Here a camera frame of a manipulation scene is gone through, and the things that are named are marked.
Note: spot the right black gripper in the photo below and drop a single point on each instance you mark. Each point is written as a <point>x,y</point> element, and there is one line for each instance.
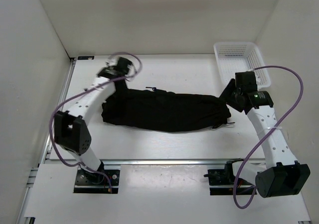
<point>226,94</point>

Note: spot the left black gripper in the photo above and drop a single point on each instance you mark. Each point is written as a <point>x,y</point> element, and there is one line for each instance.
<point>123,90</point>

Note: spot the black trousers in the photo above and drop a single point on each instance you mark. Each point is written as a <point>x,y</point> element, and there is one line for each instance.
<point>160,110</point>

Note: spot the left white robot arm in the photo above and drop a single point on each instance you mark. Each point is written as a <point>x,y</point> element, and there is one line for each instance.
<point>71,131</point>

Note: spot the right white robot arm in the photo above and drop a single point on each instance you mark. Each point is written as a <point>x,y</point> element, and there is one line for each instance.
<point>270,166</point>

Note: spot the white plastic mesh basket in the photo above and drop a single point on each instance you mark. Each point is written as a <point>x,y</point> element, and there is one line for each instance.
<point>234,57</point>

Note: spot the aluminium front rail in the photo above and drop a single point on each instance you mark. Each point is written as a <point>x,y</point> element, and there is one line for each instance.
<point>217,161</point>

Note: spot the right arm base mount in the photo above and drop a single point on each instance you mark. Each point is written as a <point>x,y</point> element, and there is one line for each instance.
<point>221,182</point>

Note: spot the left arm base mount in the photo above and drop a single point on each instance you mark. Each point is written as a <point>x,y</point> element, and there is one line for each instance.
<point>97,184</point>

